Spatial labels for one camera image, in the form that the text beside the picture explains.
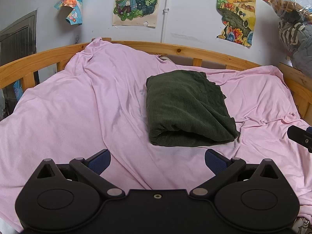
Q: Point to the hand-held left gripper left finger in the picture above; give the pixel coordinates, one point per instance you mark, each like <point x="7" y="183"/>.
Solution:
<point x="100" y="161"/>

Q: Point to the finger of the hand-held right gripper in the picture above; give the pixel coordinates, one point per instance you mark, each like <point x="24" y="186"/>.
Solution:
<point x="301" y="137"/>

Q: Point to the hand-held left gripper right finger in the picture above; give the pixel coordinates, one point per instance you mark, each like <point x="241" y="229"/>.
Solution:
<point x="215" y="162"/>

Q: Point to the pink bed sheet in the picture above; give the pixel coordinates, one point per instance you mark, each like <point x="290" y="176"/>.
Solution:
<point x="73" y="107"/>

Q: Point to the printed cloth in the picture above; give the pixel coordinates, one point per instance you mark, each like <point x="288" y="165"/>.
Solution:
<point x="303" y="225"/>

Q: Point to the striped garment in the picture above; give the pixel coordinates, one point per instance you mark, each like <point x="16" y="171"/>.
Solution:
<point x="288" y="35"/>

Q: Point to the small blue poster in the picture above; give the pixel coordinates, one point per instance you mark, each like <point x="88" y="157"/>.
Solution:
<point x="18" y="90"/>

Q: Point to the clear plastic bag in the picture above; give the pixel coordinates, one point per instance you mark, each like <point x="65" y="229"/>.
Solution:
<point x="292" y="9"/>

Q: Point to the torn colourful landscape poster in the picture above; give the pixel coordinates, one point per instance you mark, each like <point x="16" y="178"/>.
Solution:
<point x="236" y="14"/>

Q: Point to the grey metal door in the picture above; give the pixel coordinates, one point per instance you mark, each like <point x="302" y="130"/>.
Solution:
<point x="17" y="39"/>

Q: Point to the orange-haired cartoon character poster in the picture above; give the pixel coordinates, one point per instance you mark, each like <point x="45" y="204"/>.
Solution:
<point x="70" y="2"/>

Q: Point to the blond cartoon character poster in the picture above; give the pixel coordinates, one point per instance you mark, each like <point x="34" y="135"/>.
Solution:
<point x="136" y="2"/>

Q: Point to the wooden bed frame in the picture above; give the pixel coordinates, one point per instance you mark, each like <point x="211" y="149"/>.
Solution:
<point x="43" y="57"/>

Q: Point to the white wall pipe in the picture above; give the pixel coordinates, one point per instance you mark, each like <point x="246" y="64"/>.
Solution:
<point x="165" y="12"/>

